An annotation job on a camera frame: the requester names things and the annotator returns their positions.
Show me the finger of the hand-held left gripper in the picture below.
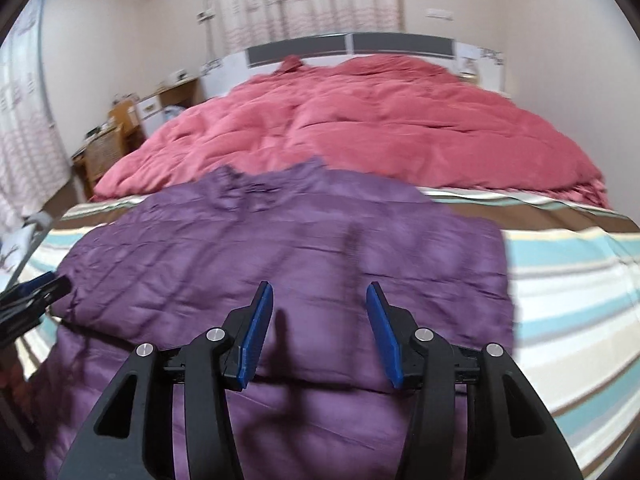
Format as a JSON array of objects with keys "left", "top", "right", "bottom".
[
  {"left": 0, "top": 276, "right": 72, "bottom": 346},
  {"left": 0, "top": 272, "right": 55, "bottom": 301}
]

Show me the metal rod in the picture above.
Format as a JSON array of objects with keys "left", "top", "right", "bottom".
[{"left": 7, "top": 212, "right": 53, "bottom": 281}]

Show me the white patterned side curtain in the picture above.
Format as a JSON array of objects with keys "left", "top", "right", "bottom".
[{"left": 0, "top": 0, "right": 71, "bottom": 241}]

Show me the purple quilted jacket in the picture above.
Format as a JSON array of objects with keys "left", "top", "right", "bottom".
[{"left": 42, "top": 156, "right": 518, "bottom": 480}]

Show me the white and grey headboard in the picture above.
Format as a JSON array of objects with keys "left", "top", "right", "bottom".
[{"left": 200, "top": 32, "right": 506, "bottom": 101}]

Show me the white patterned window curtain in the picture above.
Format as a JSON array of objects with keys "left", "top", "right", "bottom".
[{"left": 215, "top": 0, "right": 405, "bottom": 56}]

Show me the striped bed sheet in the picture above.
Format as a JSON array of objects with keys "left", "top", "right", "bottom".
[{"left": 15, "top": 187, "right": 640, "bottom": 461}]

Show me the white drawer cabinet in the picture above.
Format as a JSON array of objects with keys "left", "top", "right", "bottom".
[{"left": 136, "top": 95, "right": 165, "bottom": 136}]

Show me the white printed cloth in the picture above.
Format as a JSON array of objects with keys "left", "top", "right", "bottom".
[{"left": 0, "top": 230, "right": 36, "bottom": 281}]

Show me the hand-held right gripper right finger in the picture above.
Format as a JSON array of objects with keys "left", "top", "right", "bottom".
[{"left": 366, "top": 282, "right": 583, "bottom": 480}]

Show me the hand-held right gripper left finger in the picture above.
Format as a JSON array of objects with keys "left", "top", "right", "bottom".
[{"left": 57, "top": 281, "right": 275, "bottom": 480}]

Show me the wicker chair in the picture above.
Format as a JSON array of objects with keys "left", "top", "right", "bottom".
[{"left": 72, "top": 125, "right": 127, "bottom": 196}]

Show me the wooden desk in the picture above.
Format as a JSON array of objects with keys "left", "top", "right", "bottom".
[{"left": 135, "top": 77, "right": 201, "bottom": 116}]

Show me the red duvet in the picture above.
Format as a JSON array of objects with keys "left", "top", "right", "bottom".
[{"left": 92, "top": 54, "right": 613, "bottom": 209}]

